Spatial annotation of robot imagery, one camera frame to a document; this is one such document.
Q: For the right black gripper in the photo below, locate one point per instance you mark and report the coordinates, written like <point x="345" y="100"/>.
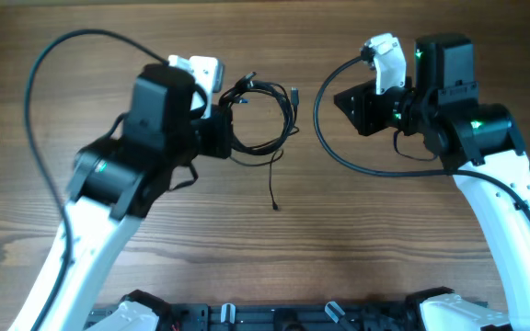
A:
<point x="364" y="110"/>

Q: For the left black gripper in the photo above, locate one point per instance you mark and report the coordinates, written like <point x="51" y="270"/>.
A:
<point x="219" y="124"/>

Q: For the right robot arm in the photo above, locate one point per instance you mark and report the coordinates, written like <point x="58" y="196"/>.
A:
<point x="479" y="145"/>

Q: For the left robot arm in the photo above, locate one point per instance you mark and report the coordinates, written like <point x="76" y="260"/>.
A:
<point x="171" y="121"/>

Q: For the black aluminium base frame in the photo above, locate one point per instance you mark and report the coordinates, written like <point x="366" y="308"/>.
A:
<point x="204" y="317"/>

